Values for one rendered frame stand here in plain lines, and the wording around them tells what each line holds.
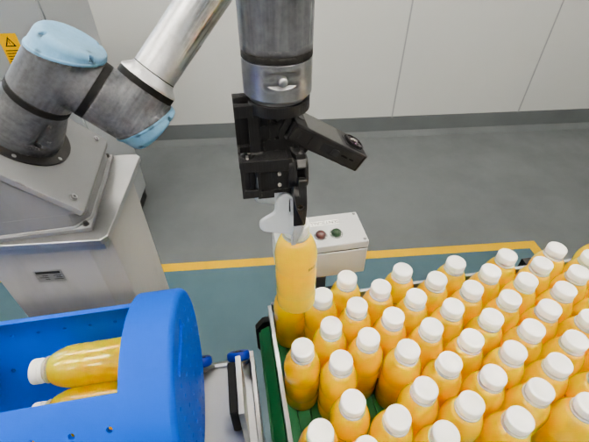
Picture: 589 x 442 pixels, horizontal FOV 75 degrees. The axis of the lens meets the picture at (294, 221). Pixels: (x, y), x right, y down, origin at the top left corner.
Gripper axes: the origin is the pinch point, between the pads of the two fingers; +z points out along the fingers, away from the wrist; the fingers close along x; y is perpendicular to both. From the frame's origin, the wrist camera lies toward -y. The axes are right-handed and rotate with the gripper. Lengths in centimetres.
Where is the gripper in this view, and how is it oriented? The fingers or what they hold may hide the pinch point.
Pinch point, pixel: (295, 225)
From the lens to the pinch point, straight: 56.0
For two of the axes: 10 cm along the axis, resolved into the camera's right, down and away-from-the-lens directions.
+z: 0.0, 7.5, 6.6
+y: -9.8, 1.1, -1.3
